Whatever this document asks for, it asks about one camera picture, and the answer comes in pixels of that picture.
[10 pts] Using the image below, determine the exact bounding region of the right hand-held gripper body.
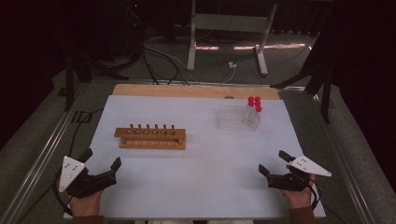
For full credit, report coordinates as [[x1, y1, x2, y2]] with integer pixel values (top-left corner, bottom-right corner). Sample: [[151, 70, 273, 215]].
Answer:
[[267, 155, 332, 191]]

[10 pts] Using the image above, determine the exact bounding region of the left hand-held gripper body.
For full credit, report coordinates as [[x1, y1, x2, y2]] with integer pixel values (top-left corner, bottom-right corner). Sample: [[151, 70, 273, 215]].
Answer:
[[58, 156, 118, 199]]

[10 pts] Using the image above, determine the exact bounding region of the wooden test tube rack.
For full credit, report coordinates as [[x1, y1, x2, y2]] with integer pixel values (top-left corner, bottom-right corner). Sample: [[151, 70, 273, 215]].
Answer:
[[113, 123, 187, 151]]

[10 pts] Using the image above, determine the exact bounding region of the clear plastic test tube rack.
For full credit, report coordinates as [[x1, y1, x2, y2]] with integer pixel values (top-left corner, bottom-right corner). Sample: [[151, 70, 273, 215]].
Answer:
[[217, 103, 262, 132]]

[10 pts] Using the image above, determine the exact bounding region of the person's right hand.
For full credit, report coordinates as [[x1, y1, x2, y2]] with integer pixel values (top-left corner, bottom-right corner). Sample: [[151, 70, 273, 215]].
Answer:
[[282, 175, 316, 210]]

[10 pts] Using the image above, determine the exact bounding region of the person's left hand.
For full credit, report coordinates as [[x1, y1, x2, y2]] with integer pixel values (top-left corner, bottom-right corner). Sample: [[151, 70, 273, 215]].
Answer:
[[67, 189, 104, 217]]

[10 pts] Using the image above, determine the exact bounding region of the white table sheet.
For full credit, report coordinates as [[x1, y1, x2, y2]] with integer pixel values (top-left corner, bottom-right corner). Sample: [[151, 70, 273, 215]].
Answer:
[[64, 94, 326, 220]]

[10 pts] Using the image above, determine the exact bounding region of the black angled stand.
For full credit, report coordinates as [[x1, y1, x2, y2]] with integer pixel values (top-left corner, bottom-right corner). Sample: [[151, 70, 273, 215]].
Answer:
[[270, 31, 334, 124]]

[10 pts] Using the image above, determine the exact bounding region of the black tripod stand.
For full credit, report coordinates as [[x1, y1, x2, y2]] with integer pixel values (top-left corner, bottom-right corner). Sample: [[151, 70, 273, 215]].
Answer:
[[64, 46, 129, 112]]

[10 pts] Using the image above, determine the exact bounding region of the dark equipment rack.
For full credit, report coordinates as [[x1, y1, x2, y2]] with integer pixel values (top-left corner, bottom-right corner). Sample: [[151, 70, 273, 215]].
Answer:
[[124, 0, 148, 60]]

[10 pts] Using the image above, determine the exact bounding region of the white metal stand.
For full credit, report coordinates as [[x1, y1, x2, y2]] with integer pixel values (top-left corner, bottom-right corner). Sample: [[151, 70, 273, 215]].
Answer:
[[186, 0, 278, 77]]

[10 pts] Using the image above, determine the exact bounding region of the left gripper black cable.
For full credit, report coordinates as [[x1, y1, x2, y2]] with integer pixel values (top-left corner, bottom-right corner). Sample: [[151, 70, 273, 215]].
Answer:
[[51, 169, 74, 217]]

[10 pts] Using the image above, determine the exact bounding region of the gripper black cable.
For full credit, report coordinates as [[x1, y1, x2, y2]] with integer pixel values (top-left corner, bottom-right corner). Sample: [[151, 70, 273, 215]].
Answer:
[[306, 174, 321, 211], [51, 169, 74, 217]]

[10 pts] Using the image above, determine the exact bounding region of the black floor cable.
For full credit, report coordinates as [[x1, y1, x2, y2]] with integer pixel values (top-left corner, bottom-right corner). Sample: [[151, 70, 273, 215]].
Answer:
[[68, 107, 105, 157]]

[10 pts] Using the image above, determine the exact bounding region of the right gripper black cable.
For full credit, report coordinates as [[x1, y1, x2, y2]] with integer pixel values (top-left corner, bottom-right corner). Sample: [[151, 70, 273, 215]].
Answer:
[[306, 174, 321, 211]]

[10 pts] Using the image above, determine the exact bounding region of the aluminium frame rail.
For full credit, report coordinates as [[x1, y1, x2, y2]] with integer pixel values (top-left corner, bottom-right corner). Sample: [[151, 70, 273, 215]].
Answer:
[[309, 92, 377, 224], [0, 83, 90, 224]]

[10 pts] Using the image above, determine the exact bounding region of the bundle of black cables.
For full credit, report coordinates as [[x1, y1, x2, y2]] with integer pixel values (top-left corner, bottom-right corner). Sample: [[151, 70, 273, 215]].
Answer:
[[139, 40, 191, 87]]

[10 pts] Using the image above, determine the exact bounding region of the white floor cable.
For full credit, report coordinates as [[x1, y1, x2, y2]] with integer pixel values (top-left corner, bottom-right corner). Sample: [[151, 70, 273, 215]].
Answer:
[[143, 35, 202, 83]]

